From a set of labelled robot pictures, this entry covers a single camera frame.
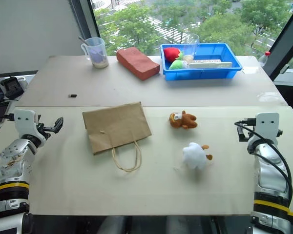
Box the brown teddy bear plush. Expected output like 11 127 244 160
168 110 198 130

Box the red strawberry plush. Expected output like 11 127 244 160
163 47 185 62

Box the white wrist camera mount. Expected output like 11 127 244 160
254 112 280 145
13 109 47 148

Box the clear plastic measuring jug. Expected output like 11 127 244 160
80 37 110 69

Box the black window frame post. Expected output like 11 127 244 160
268 0 293 81
67 0 101 39

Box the plastic bottle with red cap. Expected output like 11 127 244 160
257 50 272 68

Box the long white box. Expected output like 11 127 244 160
186 61 233 70

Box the brown paper bag with handles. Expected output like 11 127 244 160
82 101 153 173

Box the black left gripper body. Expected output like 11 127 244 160
35 122 52 141

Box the red brick-like block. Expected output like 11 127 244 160
116 47 161 81

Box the clear plastic cup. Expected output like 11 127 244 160
184 33 201 62

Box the black box-shaped device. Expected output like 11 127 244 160
0 76 25 99

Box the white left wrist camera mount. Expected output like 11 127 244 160
13 109 47 148

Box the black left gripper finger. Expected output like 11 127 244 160
43 125 61 134
53 117 64 130

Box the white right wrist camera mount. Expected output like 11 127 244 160
254 112 280 145

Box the white sheep plush toy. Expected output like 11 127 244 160
173 142 214 172

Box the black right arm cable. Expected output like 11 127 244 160
234 117 293 211

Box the white strip with marks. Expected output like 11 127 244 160
193 58 222 63

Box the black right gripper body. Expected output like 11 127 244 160
237 125 251 143

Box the blue plastic bin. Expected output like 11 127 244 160
160 42 243 82

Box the green plush toy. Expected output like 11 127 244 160
169 59 188 71

